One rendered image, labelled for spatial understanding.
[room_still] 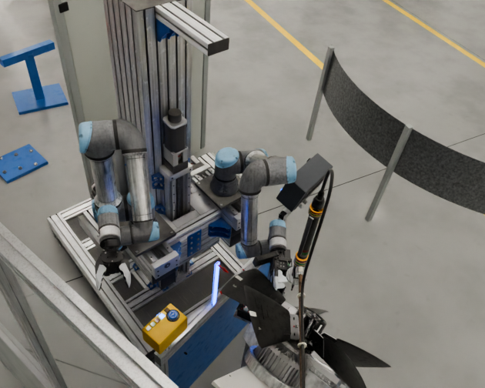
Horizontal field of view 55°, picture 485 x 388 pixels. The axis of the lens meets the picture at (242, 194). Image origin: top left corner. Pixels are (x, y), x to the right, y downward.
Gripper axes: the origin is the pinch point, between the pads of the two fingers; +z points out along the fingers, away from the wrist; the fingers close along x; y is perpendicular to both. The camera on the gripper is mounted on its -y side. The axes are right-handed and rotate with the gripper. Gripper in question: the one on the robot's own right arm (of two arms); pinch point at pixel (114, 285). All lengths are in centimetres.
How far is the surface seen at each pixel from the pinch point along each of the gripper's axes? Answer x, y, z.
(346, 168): -219, 117, -180
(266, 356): -53, 22, 22
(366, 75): -307, 105, -324
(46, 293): 16, -58, 38
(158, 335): -18.1, 36.3, 1.1
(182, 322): -28.1, 35.6, -2.5
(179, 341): -30, 58, -6
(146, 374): 0, -59, 56
